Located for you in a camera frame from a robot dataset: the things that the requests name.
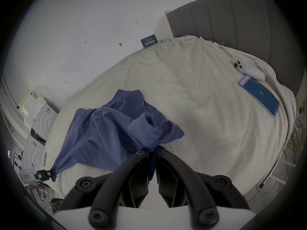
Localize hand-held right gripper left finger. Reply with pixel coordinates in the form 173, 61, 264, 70
59, 148, 151, 226

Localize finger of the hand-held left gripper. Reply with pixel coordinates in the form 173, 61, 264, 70
35, 169, 53, 182

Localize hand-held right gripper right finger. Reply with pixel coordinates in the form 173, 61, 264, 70
155, 146, 250, 226

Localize blue shirt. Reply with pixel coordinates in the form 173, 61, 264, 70
51, 89, 185, 183

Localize bed with beige sheet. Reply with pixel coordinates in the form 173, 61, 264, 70
44, 35, 298, 201

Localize phone with blue screen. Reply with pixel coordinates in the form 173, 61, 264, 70
238, 74, 280, 118

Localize white hand controller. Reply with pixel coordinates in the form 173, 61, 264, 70
231, 55, 266, 81

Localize blue printed card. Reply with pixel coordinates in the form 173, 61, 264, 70
140, 34, 159, 48

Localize grey padded headboard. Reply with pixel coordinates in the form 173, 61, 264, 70
167, 0, 307, 105

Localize yellow-green cable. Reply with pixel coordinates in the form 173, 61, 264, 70
284, 107, 304, 177

